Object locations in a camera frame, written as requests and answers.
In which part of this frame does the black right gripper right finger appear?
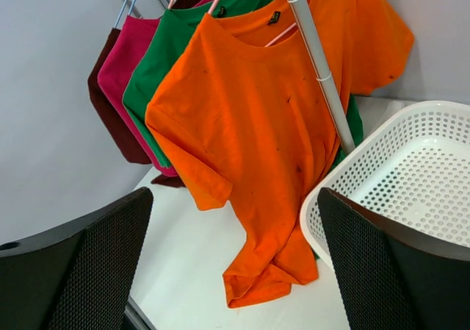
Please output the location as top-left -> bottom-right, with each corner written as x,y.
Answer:
317,188 -> 469,329

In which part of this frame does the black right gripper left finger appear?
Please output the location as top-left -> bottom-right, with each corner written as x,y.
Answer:
1,187 -> 153,329

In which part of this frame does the orange t shirt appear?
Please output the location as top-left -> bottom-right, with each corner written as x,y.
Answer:
145,0 -> 413,308

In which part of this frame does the pink magenta t shirt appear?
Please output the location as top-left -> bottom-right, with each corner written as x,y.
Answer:
97,0 -> 239,178

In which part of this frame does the green t shirt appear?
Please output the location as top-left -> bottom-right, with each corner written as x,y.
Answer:
122,0 -> 364,169

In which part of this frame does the pink hanger of orange shirt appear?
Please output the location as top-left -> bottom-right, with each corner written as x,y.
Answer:
265,23 -> 297,47

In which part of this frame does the maroon t shirt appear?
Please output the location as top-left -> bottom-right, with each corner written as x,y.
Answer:
87,0 -> 217,188

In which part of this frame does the white perforated plastic basket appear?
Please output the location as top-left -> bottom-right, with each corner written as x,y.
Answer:
300,101 -> 469,266

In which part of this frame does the metal clothes rack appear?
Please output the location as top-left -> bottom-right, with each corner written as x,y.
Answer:
106,0 -> 356,151

